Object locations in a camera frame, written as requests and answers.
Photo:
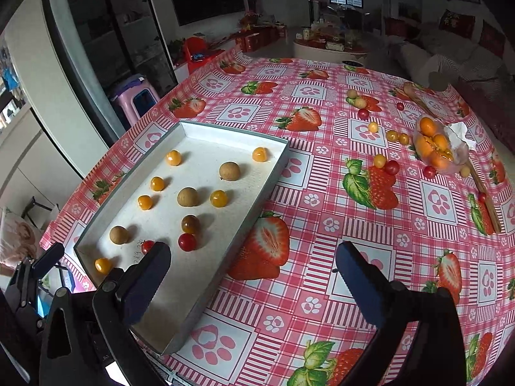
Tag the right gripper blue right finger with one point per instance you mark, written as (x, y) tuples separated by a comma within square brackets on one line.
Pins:
[(370, 289)]

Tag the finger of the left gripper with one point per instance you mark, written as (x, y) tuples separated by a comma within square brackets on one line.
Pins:
[(48, 260)]

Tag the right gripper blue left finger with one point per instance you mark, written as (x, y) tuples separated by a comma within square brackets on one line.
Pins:
[(140, 282)]

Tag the dark yellow cherry tomato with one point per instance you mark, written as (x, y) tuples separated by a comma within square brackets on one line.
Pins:
[(219, 198)]

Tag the brown-orange cherry tomato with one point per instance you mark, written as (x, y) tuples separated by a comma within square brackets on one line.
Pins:
[(190, 224)]

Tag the white shallow box tray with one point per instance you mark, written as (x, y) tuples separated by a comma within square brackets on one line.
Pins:
[(199, 190)]

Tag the pink strawberry tablecloth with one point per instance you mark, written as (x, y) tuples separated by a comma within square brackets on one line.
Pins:
[(303, 326)]

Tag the wooden stick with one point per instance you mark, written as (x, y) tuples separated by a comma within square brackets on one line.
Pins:
[(460, 154)]

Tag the orange mandarin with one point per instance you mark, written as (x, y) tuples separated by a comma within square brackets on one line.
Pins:
[(441, 142), (427, 126), (423, 147)]

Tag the glass fruit bowl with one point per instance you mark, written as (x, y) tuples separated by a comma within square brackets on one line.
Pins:
[(442, 161)]

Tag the white crumpled tissue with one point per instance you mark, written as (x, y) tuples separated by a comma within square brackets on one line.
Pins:
[(460, 129)]

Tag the pink plastic stool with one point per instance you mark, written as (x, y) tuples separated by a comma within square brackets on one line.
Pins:
[(134, 97)]

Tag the red plastic chair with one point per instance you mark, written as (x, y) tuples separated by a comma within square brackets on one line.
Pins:
[(197, 53)]

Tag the round white coffee table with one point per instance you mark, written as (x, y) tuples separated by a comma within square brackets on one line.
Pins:
[(314, 51)]

